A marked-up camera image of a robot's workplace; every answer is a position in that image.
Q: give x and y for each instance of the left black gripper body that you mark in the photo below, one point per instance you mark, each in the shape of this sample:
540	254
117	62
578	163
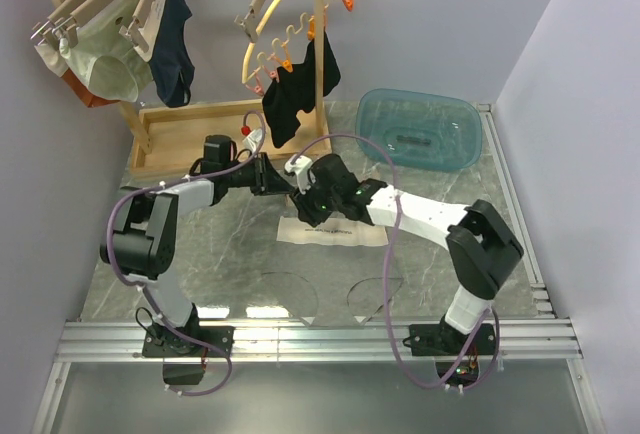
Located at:
254	174

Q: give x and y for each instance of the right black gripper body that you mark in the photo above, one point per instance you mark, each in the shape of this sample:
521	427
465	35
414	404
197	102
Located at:
317	204

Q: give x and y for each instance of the grey and cream underwear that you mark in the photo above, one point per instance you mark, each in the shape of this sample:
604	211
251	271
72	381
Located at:
330	275

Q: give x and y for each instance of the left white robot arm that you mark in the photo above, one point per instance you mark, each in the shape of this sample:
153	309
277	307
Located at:
140	238

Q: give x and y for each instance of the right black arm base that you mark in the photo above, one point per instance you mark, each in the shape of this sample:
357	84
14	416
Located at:
462	368

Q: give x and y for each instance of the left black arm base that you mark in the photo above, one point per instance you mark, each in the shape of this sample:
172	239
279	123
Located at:
183	360

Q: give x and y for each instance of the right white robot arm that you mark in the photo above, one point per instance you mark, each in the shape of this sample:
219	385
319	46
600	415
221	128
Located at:
483	249

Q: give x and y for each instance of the black underwear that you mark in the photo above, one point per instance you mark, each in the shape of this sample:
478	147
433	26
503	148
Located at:
293	92

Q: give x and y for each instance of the navy blue underwear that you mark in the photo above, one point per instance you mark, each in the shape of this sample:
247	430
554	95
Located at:
171	67

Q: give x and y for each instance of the orange underwear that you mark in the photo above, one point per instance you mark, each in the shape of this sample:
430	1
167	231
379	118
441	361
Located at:
84	95

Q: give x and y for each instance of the light green underwear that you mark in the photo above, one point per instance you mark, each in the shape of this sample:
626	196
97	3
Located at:
105	61

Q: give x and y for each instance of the blue plastic basin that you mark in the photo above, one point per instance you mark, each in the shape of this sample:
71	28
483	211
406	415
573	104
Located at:
418	130

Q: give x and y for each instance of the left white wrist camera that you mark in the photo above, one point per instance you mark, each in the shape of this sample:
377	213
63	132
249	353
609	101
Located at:
253	138

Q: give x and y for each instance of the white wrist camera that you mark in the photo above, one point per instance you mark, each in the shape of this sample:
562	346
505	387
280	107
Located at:
299	167
253	138

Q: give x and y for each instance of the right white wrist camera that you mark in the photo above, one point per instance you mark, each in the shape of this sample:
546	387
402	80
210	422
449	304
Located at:
299	167

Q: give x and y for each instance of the aluminium mounting rail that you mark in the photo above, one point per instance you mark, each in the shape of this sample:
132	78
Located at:
288	378

